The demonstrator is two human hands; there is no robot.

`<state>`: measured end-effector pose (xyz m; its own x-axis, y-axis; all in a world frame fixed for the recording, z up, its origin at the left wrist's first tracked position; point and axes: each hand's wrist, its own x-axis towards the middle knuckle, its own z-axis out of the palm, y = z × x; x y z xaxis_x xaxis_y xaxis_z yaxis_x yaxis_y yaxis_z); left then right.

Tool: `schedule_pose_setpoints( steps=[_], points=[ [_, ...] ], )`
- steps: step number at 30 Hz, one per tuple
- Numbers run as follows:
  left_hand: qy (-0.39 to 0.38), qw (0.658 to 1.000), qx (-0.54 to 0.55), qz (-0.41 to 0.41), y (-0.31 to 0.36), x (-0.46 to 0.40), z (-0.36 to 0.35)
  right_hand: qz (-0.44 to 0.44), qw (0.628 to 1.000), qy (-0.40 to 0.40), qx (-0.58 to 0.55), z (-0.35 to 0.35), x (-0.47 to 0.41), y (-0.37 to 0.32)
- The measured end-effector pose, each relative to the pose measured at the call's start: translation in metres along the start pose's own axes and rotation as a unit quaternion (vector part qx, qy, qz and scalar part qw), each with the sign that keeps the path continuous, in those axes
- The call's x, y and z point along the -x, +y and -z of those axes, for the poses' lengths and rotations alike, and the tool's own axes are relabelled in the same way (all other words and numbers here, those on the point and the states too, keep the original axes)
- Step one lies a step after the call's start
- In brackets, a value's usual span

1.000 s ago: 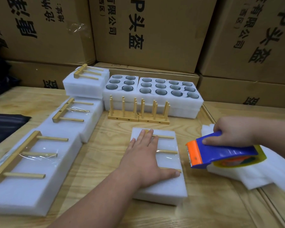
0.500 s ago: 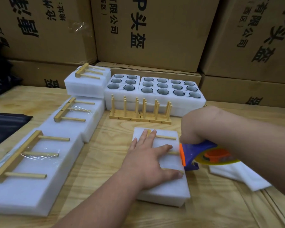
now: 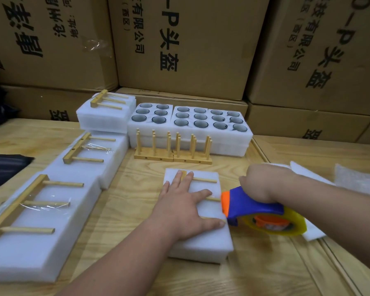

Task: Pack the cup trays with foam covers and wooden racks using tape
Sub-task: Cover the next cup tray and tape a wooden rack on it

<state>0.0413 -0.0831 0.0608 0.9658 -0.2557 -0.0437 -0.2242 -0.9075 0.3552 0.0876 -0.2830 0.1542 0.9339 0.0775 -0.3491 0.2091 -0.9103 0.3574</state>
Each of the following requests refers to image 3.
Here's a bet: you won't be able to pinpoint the person's right hand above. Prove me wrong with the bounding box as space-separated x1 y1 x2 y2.
238 163 297 204

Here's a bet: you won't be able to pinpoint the person's left hand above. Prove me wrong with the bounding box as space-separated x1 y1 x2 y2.
149 171 227 241

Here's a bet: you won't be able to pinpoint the orange and blue tape dispenser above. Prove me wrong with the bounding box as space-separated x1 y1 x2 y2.
221 185 308 237

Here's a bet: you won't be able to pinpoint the row of wooden peg racks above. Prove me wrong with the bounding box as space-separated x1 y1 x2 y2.
134 129 213 165

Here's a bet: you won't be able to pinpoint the pile of white foam sheets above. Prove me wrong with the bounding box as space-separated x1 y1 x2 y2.
268 160 335 242

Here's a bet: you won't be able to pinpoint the stack of white foam trays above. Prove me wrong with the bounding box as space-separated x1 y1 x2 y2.
127 102 254 158

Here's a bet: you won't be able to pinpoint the person's right forearm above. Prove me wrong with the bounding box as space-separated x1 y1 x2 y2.
274 172 370 275

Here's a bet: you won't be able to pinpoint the person's left forearm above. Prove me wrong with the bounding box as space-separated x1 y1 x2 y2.
58 222 173 296

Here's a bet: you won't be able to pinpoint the stack of brown cardboard boxes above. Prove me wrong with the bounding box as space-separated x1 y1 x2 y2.
0 0 370 144

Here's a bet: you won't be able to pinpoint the black plastic bags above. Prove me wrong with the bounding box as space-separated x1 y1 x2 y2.
0 154 35 195

